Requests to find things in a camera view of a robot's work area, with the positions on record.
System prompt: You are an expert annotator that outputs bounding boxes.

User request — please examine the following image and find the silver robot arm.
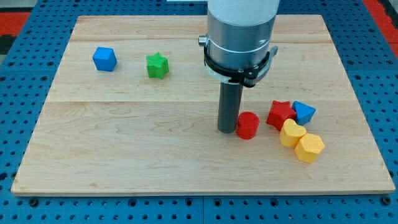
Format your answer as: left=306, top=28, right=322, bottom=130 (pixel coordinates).
left=198, top=0, right=280, bottom=88

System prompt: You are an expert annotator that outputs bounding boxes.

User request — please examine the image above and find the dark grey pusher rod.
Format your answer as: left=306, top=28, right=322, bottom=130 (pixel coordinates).
left=217, top=83, right=243, bottom=134

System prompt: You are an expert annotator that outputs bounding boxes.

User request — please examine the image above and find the red cylinder block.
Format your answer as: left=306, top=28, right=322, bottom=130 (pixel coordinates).
left=236, top=111, right=260, bottom=140

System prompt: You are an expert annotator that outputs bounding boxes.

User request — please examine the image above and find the green star block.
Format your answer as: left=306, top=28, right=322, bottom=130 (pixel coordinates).
left=146, top=52, right=169, bottom=80

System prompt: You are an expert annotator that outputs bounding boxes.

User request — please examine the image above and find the wooden board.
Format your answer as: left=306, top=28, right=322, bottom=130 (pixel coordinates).
left=11, top=15, right=396, bottom=197

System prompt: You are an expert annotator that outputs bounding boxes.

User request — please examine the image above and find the red star block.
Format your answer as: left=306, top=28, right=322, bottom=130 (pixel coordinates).
left=266, top=100, right=297, bottom=131

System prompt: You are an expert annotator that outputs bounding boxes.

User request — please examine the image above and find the yellow heart block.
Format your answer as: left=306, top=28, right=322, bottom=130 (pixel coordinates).
left=279, top=119, right=307, bottom=147

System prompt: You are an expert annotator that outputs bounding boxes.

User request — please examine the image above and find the blue triangle block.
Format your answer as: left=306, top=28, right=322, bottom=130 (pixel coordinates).
left=292, top=101, right=316, bottom=126

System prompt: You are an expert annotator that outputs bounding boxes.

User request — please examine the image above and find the blue cube block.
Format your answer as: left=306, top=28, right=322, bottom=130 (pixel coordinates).
left=93, top=47, right=117, bottom=72

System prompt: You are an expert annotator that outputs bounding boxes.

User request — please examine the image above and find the yellow hexagon block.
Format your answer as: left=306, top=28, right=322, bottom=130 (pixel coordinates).
left=294, top=133, right=325, bottom=163

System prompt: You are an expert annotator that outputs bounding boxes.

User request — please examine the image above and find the black clamp ring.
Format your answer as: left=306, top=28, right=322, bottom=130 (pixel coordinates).
left=203, top=45, right=279, bottom=88

